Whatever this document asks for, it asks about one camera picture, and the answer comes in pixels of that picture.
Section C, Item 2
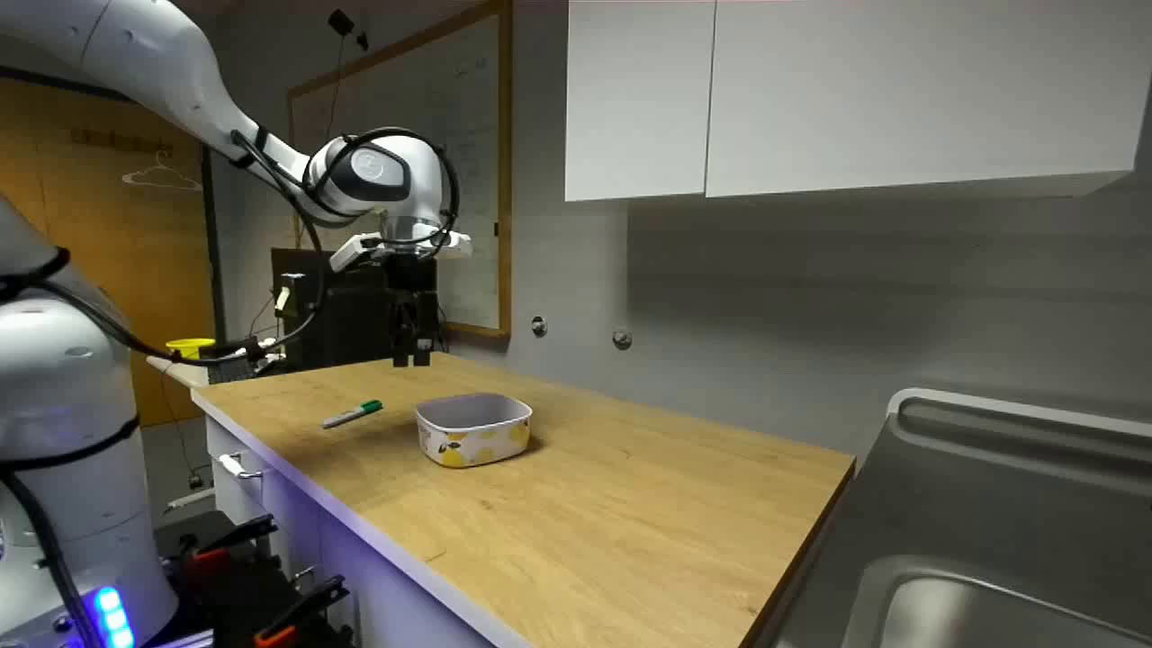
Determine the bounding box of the wire clothes hanger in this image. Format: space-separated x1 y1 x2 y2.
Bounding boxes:
117 159 206 199

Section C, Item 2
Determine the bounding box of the white base cabinet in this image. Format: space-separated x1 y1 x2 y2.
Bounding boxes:
190 401 506 648

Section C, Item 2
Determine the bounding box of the black monitor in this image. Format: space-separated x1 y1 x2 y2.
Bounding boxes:
266 245 405 375

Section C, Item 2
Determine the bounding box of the grey marker with green cap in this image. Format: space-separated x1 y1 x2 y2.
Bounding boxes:
315 396 387 436

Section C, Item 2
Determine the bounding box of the wood-framed whiteboard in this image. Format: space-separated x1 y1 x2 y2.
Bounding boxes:
285 0 519 354

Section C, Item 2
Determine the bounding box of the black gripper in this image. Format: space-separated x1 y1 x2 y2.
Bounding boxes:
381 250 444 371

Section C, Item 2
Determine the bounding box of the wooden door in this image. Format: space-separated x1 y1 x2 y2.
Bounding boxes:
0 76 223 429

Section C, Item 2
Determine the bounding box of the stainless steel sink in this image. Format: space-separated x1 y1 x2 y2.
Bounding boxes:
747 387 1152 648

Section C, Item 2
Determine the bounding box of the yellow object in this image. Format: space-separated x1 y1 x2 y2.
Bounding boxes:
162 334 220 364

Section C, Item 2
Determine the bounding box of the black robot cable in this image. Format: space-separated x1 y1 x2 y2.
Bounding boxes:
0 245 333 371

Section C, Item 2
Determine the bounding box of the white bowl with lemon print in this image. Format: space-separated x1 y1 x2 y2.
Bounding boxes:
411 390 540 473

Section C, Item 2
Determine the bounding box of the silver drawer handle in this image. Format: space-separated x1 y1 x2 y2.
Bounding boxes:
211 447 266 487

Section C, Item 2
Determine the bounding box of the black and orange clamp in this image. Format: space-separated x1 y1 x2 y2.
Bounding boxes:
249 573 352 648
175 516 280 573

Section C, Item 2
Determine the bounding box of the black wall-mounted camera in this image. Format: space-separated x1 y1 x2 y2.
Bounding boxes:
325 9 370 53

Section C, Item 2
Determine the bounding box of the narrow white cabinet door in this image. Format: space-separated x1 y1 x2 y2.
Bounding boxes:
561 0 718 207

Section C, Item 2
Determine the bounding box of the wide white cabinet door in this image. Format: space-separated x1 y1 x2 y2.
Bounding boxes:
702 0 1152 201

